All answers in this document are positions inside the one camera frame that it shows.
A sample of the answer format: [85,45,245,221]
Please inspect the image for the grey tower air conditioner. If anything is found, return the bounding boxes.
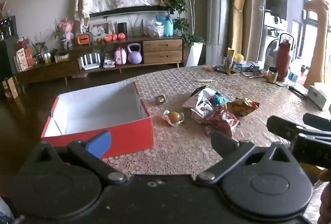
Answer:
[205,0,230,67]

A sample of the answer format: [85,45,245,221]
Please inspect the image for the red brown snack packet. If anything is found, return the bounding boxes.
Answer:
[204,104,241,137]

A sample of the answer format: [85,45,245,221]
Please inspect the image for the white washing machine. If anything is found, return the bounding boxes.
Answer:
[259,25,288,69]

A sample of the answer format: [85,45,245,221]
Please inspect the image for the tan giraffe figure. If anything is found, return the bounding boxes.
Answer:
[302,0,330,89]

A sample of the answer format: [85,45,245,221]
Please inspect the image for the black dish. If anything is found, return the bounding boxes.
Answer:
[213,65,233,74]

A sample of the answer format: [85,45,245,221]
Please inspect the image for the small glass jar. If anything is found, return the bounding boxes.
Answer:
[267,67,279,83]

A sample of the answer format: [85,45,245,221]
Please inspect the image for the yellow snack packet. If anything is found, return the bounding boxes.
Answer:
[226,98,260,117]

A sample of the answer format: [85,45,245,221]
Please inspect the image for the tissue box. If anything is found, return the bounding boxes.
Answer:
[307,83,331,111]

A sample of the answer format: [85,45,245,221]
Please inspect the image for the brown paper bag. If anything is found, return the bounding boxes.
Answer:
[2,77,19,101]

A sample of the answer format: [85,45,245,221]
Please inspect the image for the pink flower bouquet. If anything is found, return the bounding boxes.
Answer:
[59,18,75,41]

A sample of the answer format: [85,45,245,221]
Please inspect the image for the small flat box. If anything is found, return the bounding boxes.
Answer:
[54,53,70,63]

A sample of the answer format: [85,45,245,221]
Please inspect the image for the red cardboard box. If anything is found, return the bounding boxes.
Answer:
[41,81,154,160]

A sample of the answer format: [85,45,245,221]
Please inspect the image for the white photo frame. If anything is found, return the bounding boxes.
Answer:
[89,21,114,38]

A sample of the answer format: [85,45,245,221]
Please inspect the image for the patterned tablecloth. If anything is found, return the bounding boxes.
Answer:
[101,65,331,224]

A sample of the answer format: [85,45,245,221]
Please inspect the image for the black snack packet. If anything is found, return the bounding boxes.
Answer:
[191,86,215,97]

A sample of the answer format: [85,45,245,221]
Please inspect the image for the small orange snack packet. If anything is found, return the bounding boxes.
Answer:
[162,110,185,127]

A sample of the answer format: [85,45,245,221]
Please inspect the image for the purple kettlebell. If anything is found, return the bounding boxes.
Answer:
[126,43,143,64]

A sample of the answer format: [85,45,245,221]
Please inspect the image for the orange radio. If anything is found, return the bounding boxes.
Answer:
[77,33,94,45]

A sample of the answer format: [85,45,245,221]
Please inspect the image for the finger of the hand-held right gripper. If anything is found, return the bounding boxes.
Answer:
[266,115,331,142]
[302,113,331,129]

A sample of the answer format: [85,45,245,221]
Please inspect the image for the blue spray bottle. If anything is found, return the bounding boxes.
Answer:
[156,13,174,37]

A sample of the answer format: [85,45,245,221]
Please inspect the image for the blue snack packet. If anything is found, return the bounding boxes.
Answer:
[209,93,229,106]

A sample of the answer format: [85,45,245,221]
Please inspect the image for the orange white box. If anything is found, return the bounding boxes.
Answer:
[16,47,34,71]

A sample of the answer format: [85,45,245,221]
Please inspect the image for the black television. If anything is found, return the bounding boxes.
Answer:
[89,5,171,18]

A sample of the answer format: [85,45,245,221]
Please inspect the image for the black remote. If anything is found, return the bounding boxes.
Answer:
[288,86,308,98]

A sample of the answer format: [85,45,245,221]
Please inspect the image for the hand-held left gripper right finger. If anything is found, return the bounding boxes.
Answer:
[195,130,293,184]

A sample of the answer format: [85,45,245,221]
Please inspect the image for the stack of booklets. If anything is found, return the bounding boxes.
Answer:
[103,55,115,68]

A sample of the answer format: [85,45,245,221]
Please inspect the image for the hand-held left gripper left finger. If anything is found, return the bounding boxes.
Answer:
[34,130,128,185]

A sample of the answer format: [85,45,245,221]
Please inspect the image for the yellow curtain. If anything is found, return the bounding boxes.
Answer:
[229,0,253,62]

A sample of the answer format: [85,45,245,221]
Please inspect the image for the white red snack packet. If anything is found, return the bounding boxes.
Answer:
[191,88,215,123]

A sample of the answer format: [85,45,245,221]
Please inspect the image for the white bottle yellow cap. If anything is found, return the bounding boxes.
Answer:
[231,53,245,74]

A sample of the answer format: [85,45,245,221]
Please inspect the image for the large white snack packet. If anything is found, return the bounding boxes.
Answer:
[182,95,207,111]

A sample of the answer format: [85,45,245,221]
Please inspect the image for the wooden television cabinet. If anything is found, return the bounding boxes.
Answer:
[14,36,185,85]

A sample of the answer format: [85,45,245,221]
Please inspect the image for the yellow standing packet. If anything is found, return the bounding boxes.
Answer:
[226,49,235,69]

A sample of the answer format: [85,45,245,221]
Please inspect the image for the white router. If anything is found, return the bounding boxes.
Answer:
[78,53,101,71]

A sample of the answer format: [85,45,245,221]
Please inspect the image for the red thermos bottle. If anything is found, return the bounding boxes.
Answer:
[275,33,295,82]

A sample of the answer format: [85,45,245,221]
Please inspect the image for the clear plastic bag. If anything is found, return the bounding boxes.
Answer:
[147,19,164,38]

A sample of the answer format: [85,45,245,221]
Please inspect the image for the black cabinet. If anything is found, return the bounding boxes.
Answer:
[0,16,18,100]

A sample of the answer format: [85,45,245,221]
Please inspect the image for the white planter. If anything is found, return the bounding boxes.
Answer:
[186,42,204,67]

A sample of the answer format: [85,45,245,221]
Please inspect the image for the red gift box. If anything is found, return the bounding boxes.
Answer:
[14,38,31,51]

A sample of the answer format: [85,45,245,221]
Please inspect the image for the pink bag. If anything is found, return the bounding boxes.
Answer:
[114,47,127,65]

